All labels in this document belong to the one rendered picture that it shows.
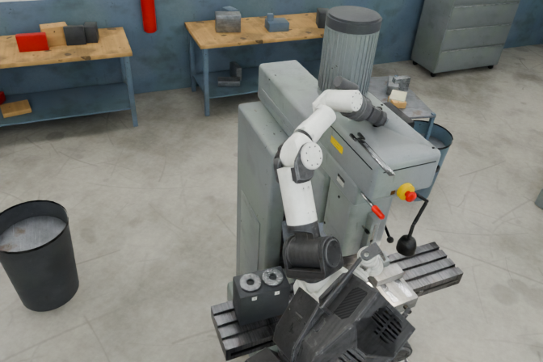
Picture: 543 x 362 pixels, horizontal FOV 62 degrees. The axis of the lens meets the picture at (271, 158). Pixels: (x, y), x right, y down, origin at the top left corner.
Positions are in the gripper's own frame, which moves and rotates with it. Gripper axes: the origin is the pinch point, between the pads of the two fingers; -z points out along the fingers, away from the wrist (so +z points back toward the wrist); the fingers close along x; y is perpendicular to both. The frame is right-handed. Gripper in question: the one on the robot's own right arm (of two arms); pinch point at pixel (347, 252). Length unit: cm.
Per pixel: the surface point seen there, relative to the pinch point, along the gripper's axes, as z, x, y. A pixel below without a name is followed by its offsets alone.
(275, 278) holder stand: 8.5, 32.1, 6.8
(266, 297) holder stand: 15.6, 36.4, 10.5
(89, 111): -298, 206, 97
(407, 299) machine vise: 11.0, -27.7, 18.5
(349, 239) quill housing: 11.2, 4.5, -18.9
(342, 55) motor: -14, 12, -85
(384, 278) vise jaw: 2.4, -18.4, 14.4
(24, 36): -297, 253, 17
